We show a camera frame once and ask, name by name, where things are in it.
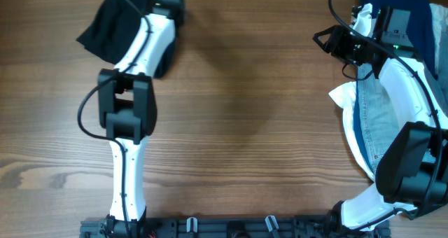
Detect black shorts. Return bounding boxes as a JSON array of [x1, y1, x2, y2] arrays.
[[76, 0, 186, 78]]

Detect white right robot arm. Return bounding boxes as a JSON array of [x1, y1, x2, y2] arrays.
[[313, 5, 447, 236]]

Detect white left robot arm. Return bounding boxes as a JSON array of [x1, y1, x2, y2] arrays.
[[98, 0, 185, 237]]

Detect white garment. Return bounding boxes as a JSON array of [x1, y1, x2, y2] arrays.
[[329, 25, 447, 179]]

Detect dark blue garment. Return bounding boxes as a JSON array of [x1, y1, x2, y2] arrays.
[[354, 0, 437, 153]]

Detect light blue denim shorts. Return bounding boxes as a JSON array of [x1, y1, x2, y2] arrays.
[[353, 31, 447, 173]]

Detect black metal base rail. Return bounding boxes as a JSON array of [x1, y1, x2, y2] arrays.
[[79, 215, 391, 238]]

